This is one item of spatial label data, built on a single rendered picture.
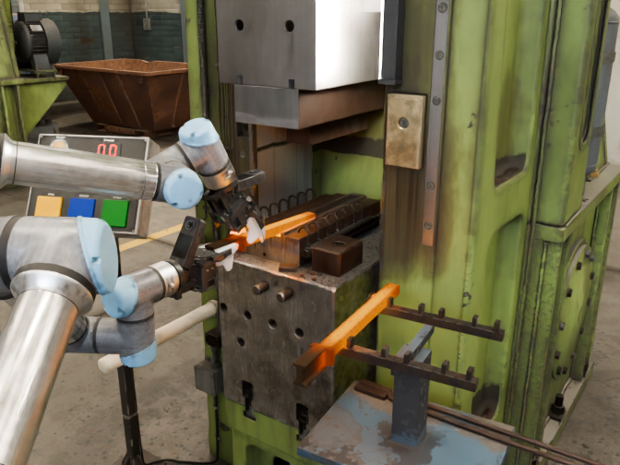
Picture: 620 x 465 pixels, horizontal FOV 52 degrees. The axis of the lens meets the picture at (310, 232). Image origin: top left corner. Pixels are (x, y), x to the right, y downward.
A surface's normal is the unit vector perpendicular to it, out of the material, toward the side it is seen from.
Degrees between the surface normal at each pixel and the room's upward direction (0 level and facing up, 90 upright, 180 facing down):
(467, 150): 90
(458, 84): 90
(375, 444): 0
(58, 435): 0
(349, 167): 90
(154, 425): 0
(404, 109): 90
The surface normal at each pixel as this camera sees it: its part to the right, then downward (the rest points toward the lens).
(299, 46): -0.58, 0.27
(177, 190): 0.42, 0.30
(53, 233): -0.03, -0.65
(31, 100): 0.73, 0.23
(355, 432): 0.00, -0.94
